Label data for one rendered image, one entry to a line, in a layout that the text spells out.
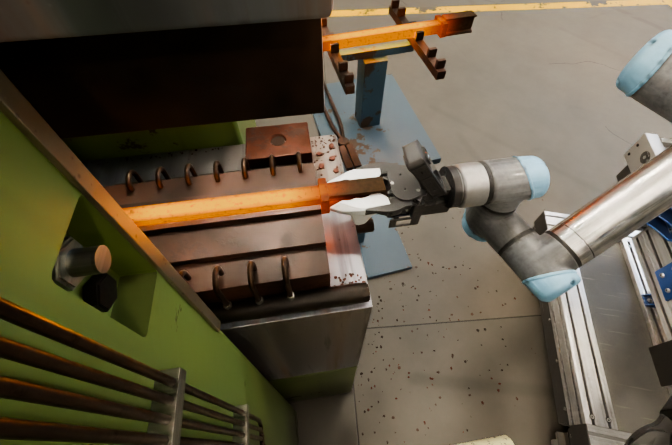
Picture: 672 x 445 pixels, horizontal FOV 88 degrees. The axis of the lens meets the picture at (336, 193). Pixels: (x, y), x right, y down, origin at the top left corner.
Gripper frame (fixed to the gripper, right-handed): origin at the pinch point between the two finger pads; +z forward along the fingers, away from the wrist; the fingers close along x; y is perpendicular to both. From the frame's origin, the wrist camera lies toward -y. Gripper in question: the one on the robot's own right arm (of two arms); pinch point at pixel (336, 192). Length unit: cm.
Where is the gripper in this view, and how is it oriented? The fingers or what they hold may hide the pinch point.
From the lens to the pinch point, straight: 55.5
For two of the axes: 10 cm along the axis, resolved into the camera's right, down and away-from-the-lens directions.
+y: 0.0, 6.0, 8.0
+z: -9.9, 1.2, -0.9
